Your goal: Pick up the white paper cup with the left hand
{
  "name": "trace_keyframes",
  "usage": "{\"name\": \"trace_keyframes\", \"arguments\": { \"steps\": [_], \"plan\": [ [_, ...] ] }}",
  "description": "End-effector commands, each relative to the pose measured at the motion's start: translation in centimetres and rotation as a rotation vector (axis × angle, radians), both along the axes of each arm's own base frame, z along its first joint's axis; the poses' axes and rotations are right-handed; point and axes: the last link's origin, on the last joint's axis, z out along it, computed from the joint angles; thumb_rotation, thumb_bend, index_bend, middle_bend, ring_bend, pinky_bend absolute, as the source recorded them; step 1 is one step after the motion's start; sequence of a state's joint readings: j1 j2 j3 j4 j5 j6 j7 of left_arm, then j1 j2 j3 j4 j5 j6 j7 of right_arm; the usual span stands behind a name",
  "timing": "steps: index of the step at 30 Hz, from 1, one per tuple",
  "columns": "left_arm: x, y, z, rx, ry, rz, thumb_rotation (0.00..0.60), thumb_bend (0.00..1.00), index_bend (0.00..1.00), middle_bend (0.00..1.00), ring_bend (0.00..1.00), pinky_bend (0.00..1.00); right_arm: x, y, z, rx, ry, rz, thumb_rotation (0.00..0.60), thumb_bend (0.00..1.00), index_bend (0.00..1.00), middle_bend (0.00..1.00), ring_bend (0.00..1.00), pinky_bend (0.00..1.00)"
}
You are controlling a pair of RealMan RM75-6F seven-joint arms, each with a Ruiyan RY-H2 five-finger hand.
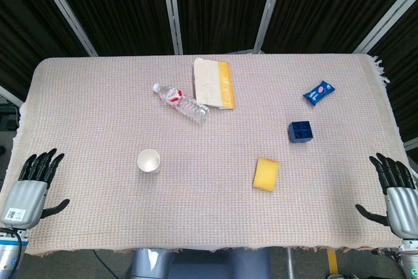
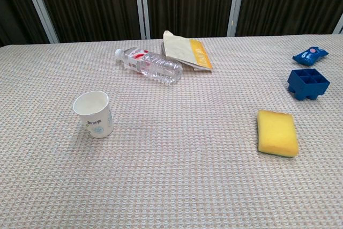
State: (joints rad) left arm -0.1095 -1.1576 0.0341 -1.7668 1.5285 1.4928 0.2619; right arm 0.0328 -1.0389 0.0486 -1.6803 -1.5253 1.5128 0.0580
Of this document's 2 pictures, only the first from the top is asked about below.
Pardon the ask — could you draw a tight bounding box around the blue plastic block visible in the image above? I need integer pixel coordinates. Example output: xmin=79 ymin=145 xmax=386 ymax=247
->
xmin=287 ymin=121 xmax=315 ymax=144

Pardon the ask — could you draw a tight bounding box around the black equipment rack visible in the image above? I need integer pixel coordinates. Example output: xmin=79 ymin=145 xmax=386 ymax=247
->
xmin=0 ymin=95 xmax=21 ymax=157

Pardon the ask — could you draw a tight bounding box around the beige woven tablecloth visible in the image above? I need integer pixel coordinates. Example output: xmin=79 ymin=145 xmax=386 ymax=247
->
xmin=0 ymin=52 xmax=418 ymax=256

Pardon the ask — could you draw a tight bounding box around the yellow floor tape strip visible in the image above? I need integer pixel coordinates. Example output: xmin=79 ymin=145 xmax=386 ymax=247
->
xmin=327 ymin=248 xmax=339 ymax=275

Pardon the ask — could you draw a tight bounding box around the blue snack packet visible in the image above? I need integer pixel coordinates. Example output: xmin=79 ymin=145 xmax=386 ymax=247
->
xmin=302 ymin=80 xmax=336 ymax=107

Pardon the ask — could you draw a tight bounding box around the yellow sponge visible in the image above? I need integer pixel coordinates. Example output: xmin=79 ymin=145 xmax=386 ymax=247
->
xmin=252 ymin=157 xmax=281 ymax=192

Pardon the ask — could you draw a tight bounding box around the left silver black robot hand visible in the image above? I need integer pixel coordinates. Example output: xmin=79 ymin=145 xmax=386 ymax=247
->
xmin=0 ymin=148 xmax=71 ymax=230

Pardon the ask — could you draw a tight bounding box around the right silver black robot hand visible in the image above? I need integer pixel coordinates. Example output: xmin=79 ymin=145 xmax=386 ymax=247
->
xmin=355 ymin=152 xmax=418 ymax=241

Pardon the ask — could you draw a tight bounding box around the white paper cup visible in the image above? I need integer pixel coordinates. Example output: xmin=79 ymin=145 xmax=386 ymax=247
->
xmin=137 ymin=148 xmax=161 ymax=174

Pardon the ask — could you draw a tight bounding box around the white yellow book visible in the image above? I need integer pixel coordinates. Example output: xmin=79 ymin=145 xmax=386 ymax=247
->
xmin=192 ymin=57 xmax=236 ymax=110

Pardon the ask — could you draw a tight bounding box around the grey robot torso base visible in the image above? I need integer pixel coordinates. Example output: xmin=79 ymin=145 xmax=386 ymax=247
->
xmin=129 ymin=246 xmax=272 ymax=279

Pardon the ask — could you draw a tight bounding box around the grey metal partition post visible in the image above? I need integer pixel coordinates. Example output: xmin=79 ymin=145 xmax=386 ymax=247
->
xmin=31 ymin=0 xmax=99 ymax=57
xmin=159 ymin=0 xmax=184 ymax=56
xmin=253 ymin=0 xmax=288 ymax=54
xmin=353 ymin=0 xmax=418 ymax=55

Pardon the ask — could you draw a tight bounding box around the clear plastic water bottle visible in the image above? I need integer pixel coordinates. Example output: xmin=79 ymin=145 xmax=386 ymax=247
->
xmin=152 ymin=83 xmax=210 ymax=125

